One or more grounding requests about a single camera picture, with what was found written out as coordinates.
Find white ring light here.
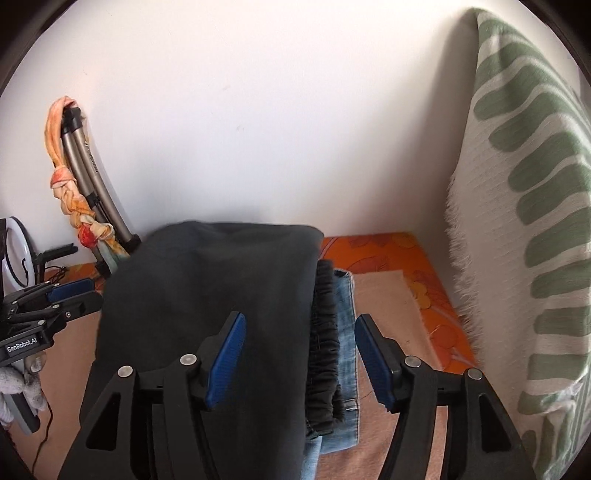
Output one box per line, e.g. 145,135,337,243
0,217,34,296

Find colourful items by wall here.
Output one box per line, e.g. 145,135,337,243
45,96,132,278

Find green striped white blanket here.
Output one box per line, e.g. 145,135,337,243
445,7,591,480

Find black stand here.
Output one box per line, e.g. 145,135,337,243
32,244,80,278

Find person's left hand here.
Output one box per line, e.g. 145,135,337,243
0,355,45,403

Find folded light blue jeans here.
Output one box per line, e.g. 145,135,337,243
300,269,362,480

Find beige blanket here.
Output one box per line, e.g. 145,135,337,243
39,263,451,480

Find orange printed bed sheet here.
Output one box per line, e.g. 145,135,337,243
318,232,476,374

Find grey metal tripod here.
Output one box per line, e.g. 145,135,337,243
62,107,141,278

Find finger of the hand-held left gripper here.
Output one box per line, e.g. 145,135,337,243
8,292,103,334
9,278,96,309

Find dark grey pants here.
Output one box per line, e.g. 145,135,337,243
90,222,348,480

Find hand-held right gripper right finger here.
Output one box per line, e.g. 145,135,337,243
353,313,539,480

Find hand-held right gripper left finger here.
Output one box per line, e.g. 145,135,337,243
56,311,247,480

